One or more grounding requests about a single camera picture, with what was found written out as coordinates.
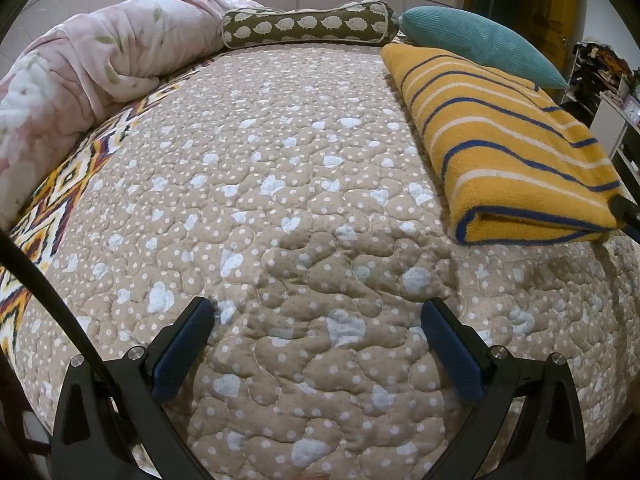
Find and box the yellow blue striped sweater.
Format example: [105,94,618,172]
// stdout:
[381,44,620,245]

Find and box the pink alarm clock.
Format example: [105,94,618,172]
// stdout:
[623,94,640,126]

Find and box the white cluttered shelf unit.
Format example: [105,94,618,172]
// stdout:
[561,42,639,202]

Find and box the orange geometric patterned blanket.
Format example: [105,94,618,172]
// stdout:
[14,56,226,358]

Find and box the beige dotted quilted bedspread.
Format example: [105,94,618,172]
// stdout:
[8,41,640,480]

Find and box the brown wooden door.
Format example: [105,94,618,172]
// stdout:
[522,0,578,72]

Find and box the teal knitted pillow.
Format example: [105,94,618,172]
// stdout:
[399,6,567,89]

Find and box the pink floral comforter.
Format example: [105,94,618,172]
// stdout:
[1,0,257,230]

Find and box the olive sheep print bolster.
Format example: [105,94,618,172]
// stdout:
[222,0,399,49]

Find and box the round beige headboard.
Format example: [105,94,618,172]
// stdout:
[0,0,126,77]

